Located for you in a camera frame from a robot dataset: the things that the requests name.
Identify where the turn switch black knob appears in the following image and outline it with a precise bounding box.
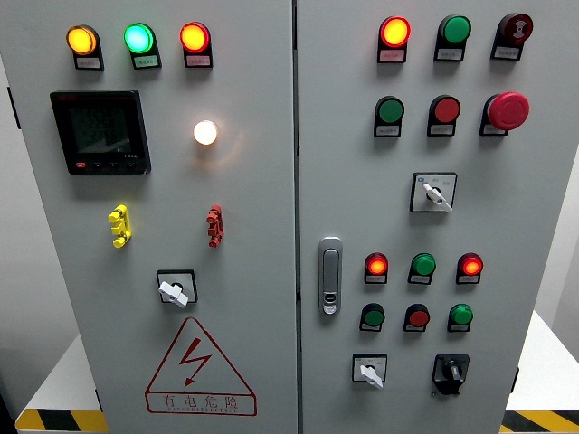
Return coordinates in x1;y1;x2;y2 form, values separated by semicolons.
431;354;470;398

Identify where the grey cabinet door with display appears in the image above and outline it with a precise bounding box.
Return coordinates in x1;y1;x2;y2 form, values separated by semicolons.
0;0;299;434

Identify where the silver door lock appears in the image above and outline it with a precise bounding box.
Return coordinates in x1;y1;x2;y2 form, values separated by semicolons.
318;236;344;316

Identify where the grey cabinet door with lock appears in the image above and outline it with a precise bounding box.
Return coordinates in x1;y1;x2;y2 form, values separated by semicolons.
296;0;579;434

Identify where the small red round lamp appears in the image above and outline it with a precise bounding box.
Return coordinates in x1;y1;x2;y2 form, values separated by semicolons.
456;251;485;277
364;251;389;277

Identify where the white round lamp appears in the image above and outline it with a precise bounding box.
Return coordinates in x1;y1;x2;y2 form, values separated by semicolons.
193;119;219;146

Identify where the small green push button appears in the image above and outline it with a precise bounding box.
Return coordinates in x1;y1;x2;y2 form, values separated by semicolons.
359;302;386;328

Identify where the small green round lamp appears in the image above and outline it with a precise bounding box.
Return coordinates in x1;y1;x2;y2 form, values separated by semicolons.
447;303;474;327
409;252;437;277

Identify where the large green push button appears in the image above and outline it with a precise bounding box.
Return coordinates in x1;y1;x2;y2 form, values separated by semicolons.
374;95;406;126

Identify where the small red push button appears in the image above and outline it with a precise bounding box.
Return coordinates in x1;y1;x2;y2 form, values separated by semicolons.
403;303;432;329

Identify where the large red push button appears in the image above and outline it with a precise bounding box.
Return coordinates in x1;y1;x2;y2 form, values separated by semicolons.
427;94;462;126

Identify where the large red round lamp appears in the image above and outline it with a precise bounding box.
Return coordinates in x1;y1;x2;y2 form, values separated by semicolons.
178;21;212;55
378;15;413;49

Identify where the red warning triangle sticker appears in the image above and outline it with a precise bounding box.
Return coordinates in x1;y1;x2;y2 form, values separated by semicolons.
144;316;259;418

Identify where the black digital display meter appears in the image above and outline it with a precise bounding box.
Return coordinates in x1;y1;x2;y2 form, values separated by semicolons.
49;89;152;175

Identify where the large green round lamp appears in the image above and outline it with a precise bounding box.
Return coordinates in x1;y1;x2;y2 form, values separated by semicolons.
123;22;157;56
436;14;472;47

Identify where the large red stop button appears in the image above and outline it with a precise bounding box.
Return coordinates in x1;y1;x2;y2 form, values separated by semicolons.
481;91;531;132

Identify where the large yellow round lamp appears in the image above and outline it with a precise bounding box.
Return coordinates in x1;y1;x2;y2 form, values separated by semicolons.
65;24;101;58

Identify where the dark red buzzer lamp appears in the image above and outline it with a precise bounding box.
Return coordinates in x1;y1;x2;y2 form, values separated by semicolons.
496;12;535;47

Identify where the black yellow striped tape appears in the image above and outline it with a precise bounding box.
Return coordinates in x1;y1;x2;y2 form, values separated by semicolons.
15;409;109;434
499;410;579;434

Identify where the small red handle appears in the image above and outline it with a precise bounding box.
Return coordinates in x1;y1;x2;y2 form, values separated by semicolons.
205;203;225;249

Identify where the turn switch wide white handle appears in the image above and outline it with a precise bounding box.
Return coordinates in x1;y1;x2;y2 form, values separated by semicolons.
156;269;199;310

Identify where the turn switch long white handle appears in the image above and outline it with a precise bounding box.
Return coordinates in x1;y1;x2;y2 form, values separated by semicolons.
409;172;459;214

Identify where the small yellow handle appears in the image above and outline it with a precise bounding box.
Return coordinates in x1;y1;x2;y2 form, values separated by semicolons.
107;203;133;250

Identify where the turn switch small white handle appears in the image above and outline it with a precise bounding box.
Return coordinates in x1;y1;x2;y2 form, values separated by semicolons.
352;353;389;391

